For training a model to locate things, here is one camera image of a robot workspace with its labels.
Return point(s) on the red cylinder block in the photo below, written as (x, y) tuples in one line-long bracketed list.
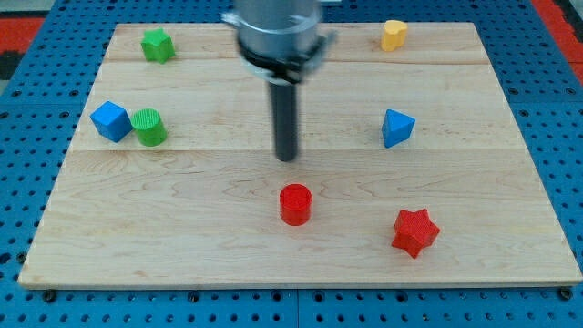
[(295, 204)]

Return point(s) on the yellow heart block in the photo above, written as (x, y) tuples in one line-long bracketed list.
[(394, 35)]

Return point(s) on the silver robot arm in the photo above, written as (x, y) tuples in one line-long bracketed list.
[(279, 41)]

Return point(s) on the red star block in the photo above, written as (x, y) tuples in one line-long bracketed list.
[(414, 231)]

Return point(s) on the green cylinder block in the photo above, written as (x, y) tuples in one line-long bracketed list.
[(149, 127)]

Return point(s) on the blue triangle block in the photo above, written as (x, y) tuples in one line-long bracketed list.
[(396, 128)]

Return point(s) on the green star block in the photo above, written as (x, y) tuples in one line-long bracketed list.
[(157, 46)]

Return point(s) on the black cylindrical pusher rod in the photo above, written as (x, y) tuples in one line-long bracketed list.
[(284, 120)]

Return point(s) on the blue cube block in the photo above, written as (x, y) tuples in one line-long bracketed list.
[(111, 121)]

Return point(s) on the wooden board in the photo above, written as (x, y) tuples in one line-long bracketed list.
[(201, 210)]

